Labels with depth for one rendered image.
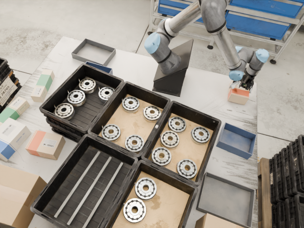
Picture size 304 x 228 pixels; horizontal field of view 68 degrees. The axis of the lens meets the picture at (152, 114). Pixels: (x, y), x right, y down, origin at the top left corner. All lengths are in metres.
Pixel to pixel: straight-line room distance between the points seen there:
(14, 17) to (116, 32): 1.40
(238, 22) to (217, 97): 1.51
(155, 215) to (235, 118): 0.86
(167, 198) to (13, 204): 0.68
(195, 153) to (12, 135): 1.00
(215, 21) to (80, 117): 0.86
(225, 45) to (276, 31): 1.93
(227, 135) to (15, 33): 2.90
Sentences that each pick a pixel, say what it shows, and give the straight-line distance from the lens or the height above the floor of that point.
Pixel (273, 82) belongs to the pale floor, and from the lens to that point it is 3.12.
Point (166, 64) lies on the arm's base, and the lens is 1.44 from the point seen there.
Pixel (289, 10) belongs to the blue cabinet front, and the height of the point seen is 0.68.
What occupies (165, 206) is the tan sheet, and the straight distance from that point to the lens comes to 1.13.
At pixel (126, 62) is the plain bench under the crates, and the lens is 1.80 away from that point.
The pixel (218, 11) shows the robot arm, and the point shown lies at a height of 1.37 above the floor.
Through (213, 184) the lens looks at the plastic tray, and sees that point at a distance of 1.35.
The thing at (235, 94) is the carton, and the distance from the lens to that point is 1.63.
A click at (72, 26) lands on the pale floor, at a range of 3.45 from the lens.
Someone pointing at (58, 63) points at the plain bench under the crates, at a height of 0.70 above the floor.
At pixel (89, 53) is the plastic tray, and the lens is 1.89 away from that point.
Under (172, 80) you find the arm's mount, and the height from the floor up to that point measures 0.85.
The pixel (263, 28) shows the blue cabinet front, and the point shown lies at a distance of 3.09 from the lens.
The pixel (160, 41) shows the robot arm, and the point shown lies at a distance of 1.40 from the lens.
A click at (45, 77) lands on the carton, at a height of 0.76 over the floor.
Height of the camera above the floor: 1.93
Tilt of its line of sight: 56 degrees down
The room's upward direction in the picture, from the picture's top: 8 degrees clockwise
